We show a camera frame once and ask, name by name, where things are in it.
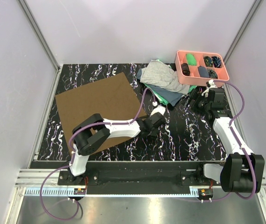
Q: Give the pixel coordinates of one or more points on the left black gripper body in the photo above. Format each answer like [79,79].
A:
[153,132]

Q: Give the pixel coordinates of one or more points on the blue grey rolled sock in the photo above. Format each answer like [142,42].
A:
[203,72]

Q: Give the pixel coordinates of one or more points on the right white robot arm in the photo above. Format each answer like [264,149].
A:
[242,171]

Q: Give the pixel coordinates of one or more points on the green rolled sock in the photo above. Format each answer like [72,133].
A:
[191,60]

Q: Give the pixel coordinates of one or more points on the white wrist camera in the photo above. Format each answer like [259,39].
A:
[210,85]
[158,109]

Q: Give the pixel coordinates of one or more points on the dark brown rolled sock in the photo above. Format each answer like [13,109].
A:
[185,69]

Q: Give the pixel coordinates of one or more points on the green cloth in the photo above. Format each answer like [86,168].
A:
[163,80]

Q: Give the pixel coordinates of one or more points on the pink compartment tray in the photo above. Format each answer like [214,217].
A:
[194,78]

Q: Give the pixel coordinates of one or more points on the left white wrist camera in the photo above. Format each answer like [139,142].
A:
[158,109]

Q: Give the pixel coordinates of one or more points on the dark patterned sock top right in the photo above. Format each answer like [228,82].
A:
[216,61]

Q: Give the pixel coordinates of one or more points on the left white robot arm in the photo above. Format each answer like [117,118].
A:
[91,134]

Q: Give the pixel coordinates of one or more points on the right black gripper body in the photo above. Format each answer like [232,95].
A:
[200,104]

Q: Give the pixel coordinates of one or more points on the patterned sock bottom right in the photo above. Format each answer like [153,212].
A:
[212,74]

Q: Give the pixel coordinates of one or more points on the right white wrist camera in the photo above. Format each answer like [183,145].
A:
[210,85]

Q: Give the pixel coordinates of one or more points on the brown cloth napkin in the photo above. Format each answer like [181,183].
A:
[113,98]

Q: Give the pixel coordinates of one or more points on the grey cloth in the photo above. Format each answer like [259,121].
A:
[161,75]

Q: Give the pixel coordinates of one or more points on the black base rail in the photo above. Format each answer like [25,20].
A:
[139,178]

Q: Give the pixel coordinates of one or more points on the patterned sock top middle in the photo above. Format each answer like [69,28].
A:
[208,61]

